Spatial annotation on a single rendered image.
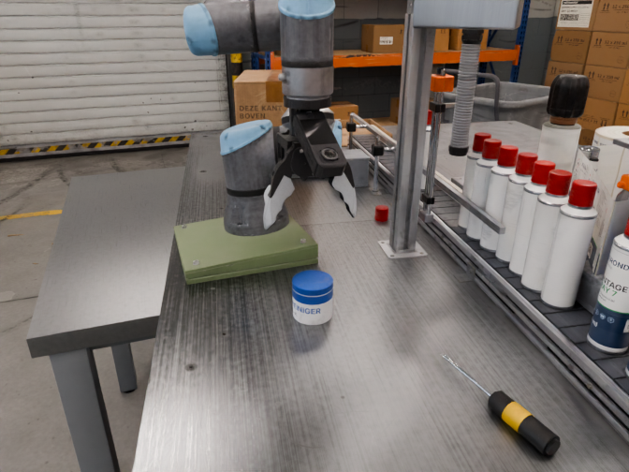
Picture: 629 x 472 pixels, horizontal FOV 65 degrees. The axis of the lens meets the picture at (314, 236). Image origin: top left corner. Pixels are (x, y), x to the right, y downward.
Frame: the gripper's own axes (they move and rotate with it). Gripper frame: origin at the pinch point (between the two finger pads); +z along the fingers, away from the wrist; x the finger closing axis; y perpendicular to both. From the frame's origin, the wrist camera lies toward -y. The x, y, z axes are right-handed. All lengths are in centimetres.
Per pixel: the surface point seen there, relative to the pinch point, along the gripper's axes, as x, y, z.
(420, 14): -23.7, 12.0, -30.8
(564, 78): -68, 22, -17
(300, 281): 2.1, 0.1, 9.9
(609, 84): -329, 235, 24
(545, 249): -35.2, -13.5, 3.8
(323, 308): -0.7, -3.3, 13.7
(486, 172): -38.2, 7.2, -2.7
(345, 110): -170, 388, 61
